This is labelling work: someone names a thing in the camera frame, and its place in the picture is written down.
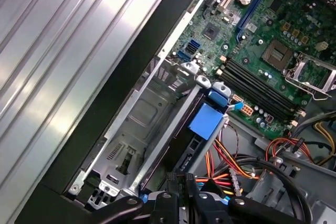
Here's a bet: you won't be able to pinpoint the grey metal disk bay cage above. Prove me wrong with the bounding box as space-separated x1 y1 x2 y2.
67 57 232 209

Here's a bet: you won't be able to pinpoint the blue board data port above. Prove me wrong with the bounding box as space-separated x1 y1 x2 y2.
176 49 192 61
186 38 201 52

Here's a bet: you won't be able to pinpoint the thick black wire loop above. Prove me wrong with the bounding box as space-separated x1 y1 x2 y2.
230 155 314 221

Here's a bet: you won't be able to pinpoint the CPU socket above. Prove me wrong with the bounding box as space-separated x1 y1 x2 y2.
259 39 293 69

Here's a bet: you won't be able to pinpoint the black open PC case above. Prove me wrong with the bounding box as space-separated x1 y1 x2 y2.
14 0 336 224

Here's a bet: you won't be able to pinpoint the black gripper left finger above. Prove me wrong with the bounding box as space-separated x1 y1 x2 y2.
99 172 182 224

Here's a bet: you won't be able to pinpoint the metal socket cover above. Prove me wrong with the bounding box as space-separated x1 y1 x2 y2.
285 50 336 101

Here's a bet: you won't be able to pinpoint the orange red wire bundle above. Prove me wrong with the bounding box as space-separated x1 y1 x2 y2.
265 134 334 166

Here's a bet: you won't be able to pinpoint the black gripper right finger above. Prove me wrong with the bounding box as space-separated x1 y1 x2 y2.
184 172 298 224

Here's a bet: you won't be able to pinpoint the red yellow power wire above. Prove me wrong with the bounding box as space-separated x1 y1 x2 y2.
204 140 260 197

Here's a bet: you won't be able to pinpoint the short blue board wire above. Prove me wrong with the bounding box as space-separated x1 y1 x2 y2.
227 101 244 111

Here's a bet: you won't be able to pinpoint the yellow black supply wires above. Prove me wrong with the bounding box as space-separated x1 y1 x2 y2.
313 120 336 146

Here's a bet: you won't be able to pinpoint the small black chipset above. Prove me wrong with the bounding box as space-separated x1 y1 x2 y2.
202 22 220 38

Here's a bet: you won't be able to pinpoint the blue expansion slot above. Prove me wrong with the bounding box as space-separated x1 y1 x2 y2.
236 0 271 41

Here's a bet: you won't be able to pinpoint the green motherboard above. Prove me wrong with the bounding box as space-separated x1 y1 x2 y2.
167 0 336 141

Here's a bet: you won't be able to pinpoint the grey optical drive cage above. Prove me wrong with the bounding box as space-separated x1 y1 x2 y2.
244 140 336 224

